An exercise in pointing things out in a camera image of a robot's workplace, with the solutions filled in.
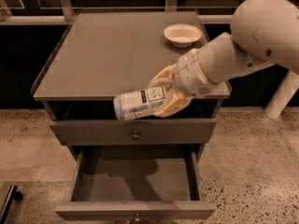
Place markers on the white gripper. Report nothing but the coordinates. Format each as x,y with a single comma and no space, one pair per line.
189,75

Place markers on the blue plastic bottle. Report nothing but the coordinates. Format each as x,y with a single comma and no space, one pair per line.
139,104

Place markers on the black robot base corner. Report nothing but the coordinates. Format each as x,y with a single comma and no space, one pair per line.
13,194

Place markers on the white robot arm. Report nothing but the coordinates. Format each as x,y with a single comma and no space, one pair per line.
263,33

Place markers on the grey top drawer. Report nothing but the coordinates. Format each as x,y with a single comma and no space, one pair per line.
112,132

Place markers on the grey drawer cabinet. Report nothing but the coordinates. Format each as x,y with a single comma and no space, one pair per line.
104,54

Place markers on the open grey middle drawer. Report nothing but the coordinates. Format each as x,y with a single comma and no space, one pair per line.
109,186

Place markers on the white paper bowl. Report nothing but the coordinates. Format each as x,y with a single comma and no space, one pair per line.
182,35

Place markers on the round metal top knob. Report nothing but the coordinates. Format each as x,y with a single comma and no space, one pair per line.
135,135

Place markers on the round metal knob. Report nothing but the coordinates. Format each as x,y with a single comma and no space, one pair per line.
137,219
135,135

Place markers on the round metal middle knob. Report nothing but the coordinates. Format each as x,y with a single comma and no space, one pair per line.
137,219

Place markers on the metal railing frame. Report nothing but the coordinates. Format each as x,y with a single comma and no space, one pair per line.
124,3

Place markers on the white cylindrical post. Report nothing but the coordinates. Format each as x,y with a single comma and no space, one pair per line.
286,90

